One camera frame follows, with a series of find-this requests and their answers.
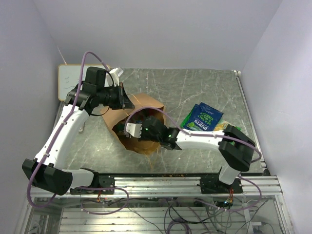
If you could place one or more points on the small whiteboard wooden frame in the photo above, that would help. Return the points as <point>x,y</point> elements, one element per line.
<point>68,78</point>

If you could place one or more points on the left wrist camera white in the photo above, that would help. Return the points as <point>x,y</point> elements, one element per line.
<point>116,73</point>

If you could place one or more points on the blue kettle potato chips bag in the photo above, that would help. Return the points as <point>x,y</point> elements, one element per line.
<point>208,113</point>

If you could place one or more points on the white marker pen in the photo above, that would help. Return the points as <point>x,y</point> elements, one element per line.
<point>81,128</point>

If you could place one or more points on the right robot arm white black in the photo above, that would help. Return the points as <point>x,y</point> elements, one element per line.
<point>236,148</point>

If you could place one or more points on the brown paper bag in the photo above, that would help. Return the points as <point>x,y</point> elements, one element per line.
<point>129,154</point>

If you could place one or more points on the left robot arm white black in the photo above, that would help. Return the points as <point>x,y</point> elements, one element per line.
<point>46,171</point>

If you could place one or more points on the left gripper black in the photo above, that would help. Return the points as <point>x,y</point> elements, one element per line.
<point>126,103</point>

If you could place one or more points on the blue Burts sea salt bag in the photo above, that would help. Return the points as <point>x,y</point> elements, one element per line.
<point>197,124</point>

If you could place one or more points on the green cassava chips bag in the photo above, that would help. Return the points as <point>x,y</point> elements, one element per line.
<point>223,125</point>

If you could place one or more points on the aluminium mounting rail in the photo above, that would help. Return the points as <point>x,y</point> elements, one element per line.
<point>189,187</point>

